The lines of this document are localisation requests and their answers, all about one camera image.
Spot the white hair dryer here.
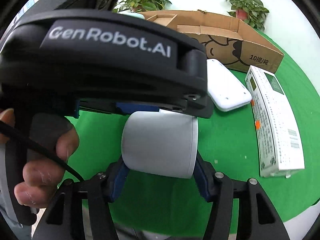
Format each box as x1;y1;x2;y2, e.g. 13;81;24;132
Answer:
121;111;199;179

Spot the white device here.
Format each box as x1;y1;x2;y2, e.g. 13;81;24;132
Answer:
207;59;252;112

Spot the bare left hand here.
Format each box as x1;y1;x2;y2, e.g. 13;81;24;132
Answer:
14;114;80;209

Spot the green tablecloth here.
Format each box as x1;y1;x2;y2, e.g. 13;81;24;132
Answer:
60;28;320;238

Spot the potted plant white pot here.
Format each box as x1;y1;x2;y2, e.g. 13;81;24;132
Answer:
112;0;172;14

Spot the white green printed box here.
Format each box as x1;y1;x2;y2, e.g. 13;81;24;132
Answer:
245;66;305;178

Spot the brown cardboard tray box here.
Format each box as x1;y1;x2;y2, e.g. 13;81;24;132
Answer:
142;10;284;73

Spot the potted plant red pot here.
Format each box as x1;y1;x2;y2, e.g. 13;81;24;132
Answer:
225;0;269;31

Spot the black cable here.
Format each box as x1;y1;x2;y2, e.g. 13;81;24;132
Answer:
0;119;86;183

